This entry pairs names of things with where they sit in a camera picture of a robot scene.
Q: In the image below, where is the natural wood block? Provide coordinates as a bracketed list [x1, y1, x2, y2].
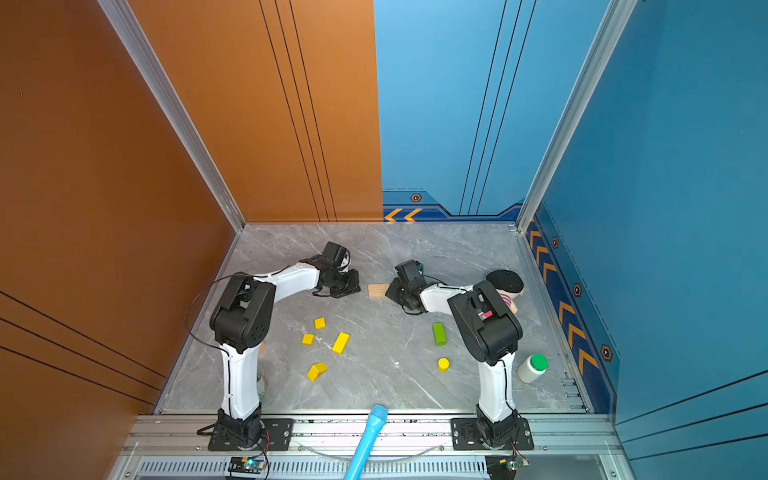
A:
[368, 284, 389, 299]

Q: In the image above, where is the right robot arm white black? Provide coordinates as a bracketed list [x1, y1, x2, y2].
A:
[386, 260, 526, 449]

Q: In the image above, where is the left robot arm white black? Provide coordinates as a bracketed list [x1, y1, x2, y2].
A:
[198, 242, 360, 451]

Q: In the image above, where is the green rectangular block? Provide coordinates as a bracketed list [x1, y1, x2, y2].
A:
[432, 323, 447, 346]

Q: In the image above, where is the yellow long block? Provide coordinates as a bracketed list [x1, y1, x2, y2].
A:
[332, 332, 350, 355]

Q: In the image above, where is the yellow block near front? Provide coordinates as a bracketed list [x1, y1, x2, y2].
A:
[307, 362, 328, 382]

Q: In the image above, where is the plush doll pink black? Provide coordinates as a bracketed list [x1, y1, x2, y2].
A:
[478, 269, 524, 320]

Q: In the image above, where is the cyan tube pole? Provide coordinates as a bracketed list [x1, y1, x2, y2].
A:
[344, 405, 388, 480]

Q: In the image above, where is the metal tin can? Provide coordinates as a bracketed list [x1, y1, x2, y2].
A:
[257, 342, 267, 398]

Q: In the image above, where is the white bottle green cap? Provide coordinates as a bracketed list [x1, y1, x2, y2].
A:
[517, 354, 549, 384]

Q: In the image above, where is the right circuit board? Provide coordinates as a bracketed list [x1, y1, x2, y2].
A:
[485, 456, 530, 480]

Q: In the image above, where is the circuit board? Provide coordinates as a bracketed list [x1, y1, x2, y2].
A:
[485, 456, 530, 480]
[225, 456, 270, 479]

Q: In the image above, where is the left circuit board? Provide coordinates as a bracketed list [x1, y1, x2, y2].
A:
[225, 456, 270, 479]

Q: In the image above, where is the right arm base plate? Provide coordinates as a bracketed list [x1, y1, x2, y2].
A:
[450, 417, 535, 451]

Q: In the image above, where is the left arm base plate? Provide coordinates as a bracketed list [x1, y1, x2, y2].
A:
[207, 418, 294, 453]

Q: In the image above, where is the aluminium front rail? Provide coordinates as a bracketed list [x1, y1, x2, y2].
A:
[108, 411, 634, 479]

